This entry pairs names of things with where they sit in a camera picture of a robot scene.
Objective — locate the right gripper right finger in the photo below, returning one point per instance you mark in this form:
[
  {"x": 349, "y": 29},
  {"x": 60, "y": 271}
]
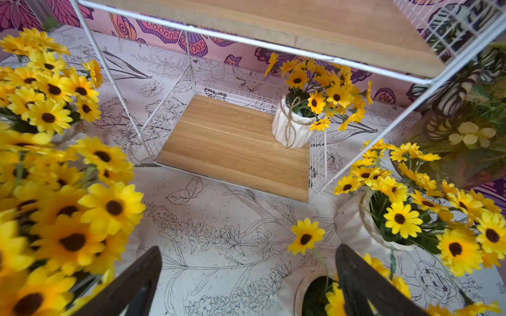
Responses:
[{"x": 363, "y": 287}]

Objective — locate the green leafy potted plant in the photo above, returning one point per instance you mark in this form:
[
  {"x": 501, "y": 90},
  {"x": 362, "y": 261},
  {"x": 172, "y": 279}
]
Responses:
[{"x": 464, "y": 120}]

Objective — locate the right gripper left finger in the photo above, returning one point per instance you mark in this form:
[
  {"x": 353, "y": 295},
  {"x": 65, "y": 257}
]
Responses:
[{"x": 132, "y": 292}]

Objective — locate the sunflower pot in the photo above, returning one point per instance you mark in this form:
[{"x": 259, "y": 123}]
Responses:
[
  {"x": 316, "y": 94},
  {"x": 437, "y": 292},
  {"x": 45, "y": 94},
  {"x": 395, "y": 207},
  {"x": 66, "y": 219}
]

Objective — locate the white wire wooden shelf unit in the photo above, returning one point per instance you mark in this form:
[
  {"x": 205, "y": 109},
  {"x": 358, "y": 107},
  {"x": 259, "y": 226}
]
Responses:
[{"x": 225, "y": 134}]

